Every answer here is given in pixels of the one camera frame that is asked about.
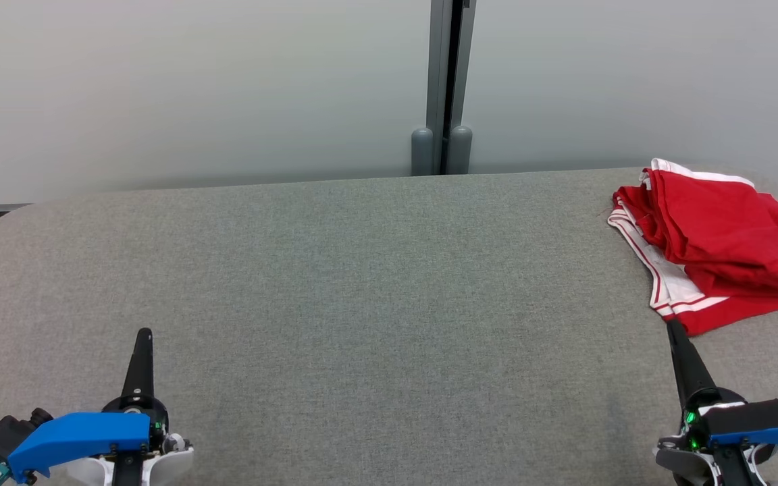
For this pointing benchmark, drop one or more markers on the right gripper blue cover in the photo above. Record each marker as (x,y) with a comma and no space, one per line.
(767,425)

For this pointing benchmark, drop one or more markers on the red shorts with white stripes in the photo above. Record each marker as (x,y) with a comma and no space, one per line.
(720,223)

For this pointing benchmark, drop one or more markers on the grey vertical door frame post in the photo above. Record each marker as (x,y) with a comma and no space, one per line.
(438,67)

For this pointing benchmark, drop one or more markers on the grey cylindrical post foot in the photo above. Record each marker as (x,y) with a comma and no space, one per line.
(460,152)
(422,154)

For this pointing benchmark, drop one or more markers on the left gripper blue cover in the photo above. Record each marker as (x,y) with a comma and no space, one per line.
(78,435)

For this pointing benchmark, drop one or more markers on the red white Bulls t-shirt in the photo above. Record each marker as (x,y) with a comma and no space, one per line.
(672,283)

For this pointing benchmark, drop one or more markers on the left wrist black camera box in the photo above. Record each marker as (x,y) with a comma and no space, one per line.
(1,439)

